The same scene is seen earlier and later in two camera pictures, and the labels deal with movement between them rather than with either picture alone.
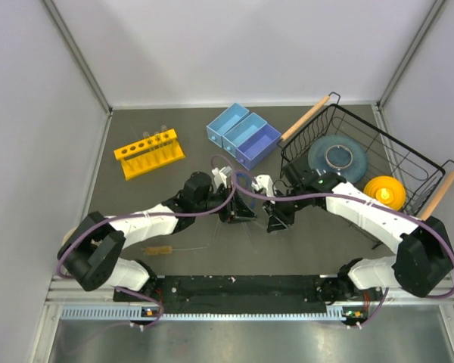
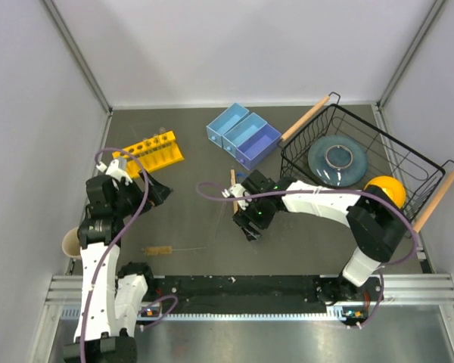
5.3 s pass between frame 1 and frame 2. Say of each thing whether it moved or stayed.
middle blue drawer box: stayed
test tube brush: stayed
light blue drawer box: stayed
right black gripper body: moved
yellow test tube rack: stayed
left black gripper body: moved
